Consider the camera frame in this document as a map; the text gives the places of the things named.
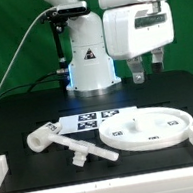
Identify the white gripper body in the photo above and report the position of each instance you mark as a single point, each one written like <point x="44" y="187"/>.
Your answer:
<point x="134" y="30"/>

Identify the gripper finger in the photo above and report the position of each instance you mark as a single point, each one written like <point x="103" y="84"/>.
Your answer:
<point x="157" y="60"/>
<point x="137" y="69"/>

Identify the white round table top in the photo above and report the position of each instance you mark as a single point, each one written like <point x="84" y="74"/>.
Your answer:
<point x="146" y="129"/>

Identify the white cross-shaped table base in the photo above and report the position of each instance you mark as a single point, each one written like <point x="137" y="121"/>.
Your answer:
<point x="82" y="148"/>

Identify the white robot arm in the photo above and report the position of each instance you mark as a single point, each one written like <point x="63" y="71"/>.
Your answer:
<point x="102" y="31"/>

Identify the white marker sheet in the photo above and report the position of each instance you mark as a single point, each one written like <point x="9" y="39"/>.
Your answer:
<point x="88" y="121"/>

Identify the white left fence block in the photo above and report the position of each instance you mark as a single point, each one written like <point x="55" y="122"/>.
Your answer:
<point x="3" y="168"/>

